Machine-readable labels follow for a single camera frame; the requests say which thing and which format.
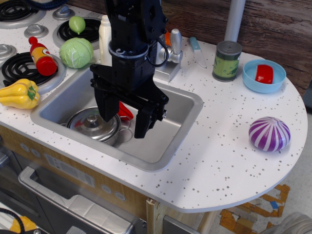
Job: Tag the silver oven door handle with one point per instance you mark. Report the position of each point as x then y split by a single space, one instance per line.
81 210

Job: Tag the silver sink basin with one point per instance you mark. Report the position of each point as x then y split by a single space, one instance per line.
152 153

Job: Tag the black coil burner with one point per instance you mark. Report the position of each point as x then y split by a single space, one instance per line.
22 66
15 14
63 33

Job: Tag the yellow toy bell pepper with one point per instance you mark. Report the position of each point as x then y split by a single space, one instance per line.
23 94

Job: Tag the green toy cabbage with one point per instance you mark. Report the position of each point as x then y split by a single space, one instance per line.
76 53

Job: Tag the red toy piece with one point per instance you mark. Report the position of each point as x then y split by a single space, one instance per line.
264 74

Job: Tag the purple striped toy onion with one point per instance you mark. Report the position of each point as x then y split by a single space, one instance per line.
269 134

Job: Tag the black coil burner front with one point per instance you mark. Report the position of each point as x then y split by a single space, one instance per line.
22 66

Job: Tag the grey stove knob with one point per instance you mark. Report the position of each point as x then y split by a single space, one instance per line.
36 30
7 51
63 13

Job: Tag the red ketchup bottle toy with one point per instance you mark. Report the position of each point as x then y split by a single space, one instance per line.
44 62

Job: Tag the black coil burner back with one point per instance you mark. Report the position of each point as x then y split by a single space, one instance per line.
15 14

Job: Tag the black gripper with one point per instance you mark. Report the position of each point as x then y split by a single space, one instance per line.
130 80

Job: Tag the green toy pear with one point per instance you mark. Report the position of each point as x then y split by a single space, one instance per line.
77 24

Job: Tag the light blue bowl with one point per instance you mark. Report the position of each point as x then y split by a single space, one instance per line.
249 72

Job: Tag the black coil burner middle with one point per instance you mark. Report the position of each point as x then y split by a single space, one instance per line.
63 33

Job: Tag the toy knife blue handle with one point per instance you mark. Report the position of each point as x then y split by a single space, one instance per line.
197 52

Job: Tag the silver toy faucet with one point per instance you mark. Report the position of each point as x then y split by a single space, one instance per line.
169 57

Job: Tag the steel pot with lid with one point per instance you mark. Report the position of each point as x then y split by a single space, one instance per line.
89 122

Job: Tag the white detergent bottle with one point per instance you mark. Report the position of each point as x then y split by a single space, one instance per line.
104 40

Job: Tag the green labelled tin can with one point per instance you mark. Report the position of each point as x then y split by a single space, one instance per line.
226 60

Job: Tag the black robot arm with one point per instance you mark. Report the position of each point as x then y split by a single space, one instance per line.
136 28

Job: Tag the white vertical pole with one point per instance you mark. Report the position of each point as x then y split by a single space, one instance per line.
234 20

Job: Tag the red toy chili pepper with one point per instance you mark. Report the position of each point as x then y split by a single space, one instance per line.
124 113

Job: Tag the orange toy carrot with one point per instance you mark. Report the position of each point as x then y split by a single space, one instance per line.
167 38

